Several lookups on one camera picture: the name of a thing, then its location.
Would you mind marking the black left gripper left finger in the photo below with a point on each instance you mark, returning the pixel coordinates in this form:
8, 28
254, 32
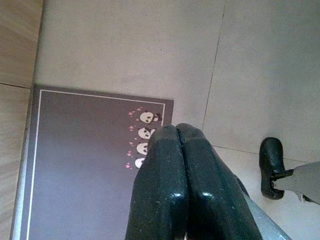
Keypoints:
160, 187

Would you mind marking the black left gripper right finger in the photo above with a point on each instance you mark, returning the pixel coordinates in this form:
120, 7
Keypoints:
215, 200

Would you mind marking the black robot foot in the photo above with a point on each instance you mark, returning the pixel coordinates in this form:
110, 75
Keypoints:
271, 165

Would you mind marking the dark panda print floor mat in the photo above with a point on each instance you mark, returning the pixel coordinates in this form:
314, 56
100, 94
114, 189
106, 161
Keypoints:
82, 162

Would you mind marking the grey robot leg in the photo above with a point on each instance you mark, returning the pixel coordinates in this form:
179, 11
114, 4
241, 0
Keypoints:
302, 180

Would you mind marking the brown wooden base cabinet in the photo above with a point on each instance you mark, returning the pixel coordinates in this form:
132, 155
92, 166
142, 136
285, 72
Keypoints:
17, 37

